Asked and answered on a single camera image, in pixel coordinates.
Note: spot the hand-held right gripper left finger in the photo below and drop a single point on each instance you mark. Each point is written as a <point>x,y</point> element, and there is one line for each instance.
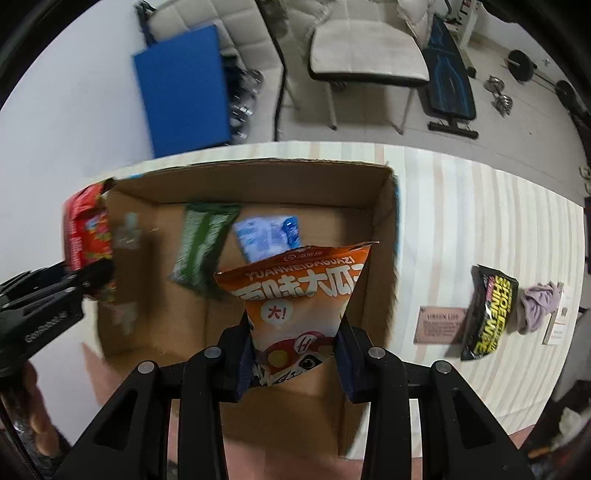
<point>242,369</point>

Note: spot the beige cushioned chair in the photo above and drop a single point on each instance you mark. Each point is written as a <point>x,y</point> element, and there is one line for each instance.
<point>364,50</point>

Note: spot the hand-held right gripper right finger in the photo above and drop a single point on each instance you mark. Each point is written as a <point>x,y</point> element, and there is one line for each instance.
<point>347,369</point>

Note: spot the orange snack packet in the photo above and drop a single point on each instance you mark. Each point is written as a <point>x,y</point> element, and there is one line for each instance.
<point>295,300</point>

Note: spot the blue mat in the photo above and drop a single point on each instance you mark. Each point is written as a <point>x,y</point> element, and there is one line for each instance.
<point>184,92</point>

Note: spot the white tufted chair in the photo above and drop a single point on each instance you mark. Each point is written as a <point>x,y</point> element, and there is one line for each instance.
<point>184,16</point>

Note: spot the green snack packet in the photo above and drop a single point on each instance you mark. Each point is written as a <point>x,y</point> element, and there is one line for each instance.
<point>201,249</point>

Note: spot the chrome dumbbell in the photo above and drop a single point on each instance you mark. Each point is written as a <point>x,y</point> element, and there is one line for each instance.
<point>501,97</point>

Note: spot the white quilted jacket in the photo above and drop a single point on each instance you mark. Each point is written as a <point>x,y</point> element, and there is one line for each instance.
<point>415,21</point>

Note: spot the striped tablecloth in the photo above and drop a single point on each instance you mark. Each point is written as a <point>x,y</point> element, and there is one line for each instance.
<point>443,221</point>

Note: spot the white card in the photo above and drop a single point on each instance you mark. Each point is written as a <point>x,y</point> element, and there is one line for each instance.
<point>556,323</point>

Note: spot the purple cloth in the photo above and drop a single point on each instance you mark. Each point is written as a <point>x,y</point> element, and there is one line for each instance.
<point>535,307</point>

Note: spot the blue and white packet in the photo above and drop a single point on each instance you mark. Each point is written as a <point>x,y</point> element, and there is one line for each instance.
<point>263,236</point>

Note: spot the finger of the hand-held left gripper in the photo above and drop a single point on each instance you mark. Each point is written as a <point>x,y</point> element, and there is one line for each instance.
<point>94,279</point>

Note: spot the red snack packet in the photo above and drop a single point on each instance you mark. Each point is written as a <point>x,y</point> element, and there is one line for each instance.
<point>87,230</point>

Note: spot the black and blue weight bench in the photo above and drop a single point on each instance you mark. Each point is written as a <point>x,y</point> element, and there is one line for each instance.
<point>450,78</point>

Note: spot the brown plaque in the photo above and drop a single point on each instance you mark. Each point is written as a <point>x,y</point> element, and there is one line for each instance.
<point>441,325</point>

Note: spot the black and yellow packet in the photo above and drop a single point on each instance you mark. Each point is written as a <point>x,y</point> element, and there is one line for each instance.
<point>489,314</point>

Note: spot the brown cardboard box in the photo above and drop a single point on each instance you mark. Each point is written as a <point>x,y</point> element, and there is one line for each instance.
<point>152,240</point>

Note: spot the person's left hand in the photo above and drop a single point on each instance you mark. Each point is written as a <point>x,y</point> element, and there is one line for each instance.
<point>39,415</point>

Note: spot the black barbell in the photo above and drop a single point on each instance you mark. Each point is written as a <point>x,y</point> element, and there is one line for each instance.
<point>521,65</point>

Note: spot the pile of chrome dumbbells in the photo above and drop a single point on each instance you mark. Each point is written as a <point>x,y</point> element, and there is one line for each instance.
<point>247,101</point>

